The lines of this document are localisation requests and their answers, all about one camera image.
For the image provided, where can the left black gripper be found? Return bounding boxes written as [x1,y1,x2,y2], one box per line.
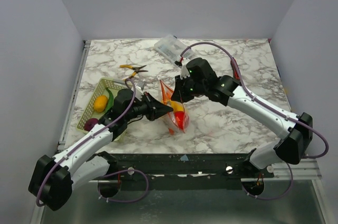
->
[126,91,174,122]

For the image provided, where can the yellow toy bell pepper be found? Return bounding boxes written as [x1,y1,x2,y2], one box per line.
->
[169,100,185,113]

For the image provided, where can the clear zip top bag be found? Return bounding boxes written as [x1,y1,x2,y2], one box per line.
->
[158,77,190,135]

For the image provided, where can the red toy tomato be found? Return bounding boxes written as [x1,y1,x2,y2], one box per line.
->
[174,111,185,130]

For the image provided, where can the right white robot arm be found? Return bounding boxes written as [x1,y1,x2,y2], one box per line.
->
[171,58,313,178]

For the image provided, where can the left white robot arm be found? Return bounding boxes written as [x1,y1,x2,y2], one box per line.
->
[28,89,173,211]

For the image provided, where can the red black utility knife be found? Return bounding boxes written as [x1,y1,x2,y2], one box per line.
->
[230,59,240,80]

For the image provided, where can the clear plastic parts box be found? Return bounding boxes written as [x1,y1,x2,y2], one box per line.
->
[154,34,187,66]

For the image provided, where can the green toy chili pepper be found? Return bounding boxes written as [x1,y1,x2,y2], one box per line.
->
[105,88,114,112]

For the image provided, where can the orange toy fruit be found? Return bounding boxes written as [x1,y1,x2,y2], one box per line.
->
[93,95,108,113]

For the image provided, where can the pale green plastic basket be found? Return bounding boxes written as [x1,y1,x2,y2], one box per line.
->
[76,78,126,134]

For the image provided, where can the dark purple toy fruit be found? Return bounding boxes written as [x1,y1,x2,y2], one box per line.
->
[83,118,98,132]

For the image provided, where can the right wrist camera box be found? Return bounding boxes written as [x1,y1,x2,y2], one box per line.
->
[175,60,190,79]

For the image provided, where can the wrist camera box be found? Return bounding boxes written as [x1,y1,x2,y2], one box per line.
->
[175,60,190,79]
[136,81,145,92]

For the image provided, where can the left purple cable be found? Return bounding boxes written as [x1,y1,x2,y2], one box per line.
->
[35,78,149,208]

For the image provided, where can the purple cable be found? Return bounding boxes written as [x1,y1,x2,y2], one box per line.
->
[35,78,149,208]
[181,41,330,200]

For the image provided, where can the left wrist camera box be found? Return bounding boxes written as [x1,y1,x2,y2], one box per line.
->
[136,81,145,92]

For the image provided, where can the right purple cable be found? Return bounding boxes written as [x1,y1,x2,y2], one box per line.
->
[181,41,330,200]

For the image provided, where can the yellow handled pliers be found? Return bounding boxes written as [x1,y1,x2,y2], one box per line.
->
[119,64,148,80]

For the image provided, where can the black mounting base rail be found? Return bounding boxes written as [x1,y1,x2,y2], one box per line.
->
[97,152,278,194]

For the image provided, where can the aluminium frame rail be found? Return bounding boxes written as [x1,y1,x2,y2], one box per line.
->
[272,159,322,180]

